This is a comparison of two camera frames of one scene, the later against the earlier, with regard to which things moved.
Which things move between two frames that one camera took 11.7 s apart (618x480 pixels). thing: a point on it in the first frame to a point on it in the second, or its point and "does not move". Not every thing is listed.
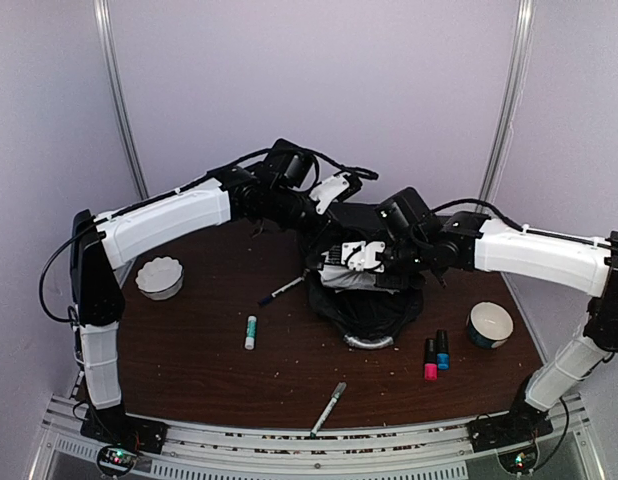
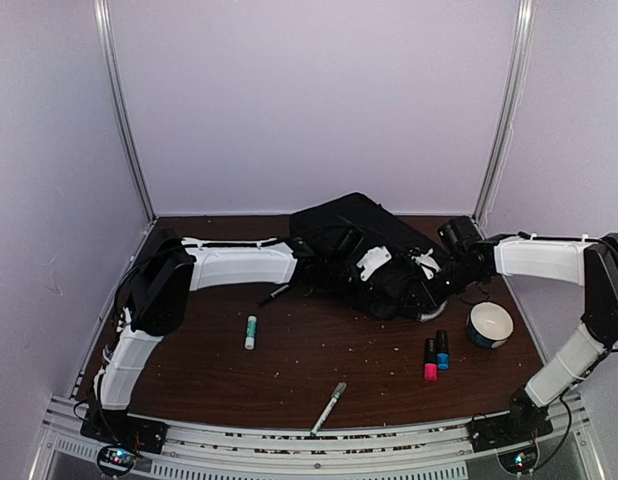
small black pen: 275,293 does not move
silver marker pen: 334,397 does not move
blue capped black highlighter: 442,356 does not move
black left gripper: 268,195 to 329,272
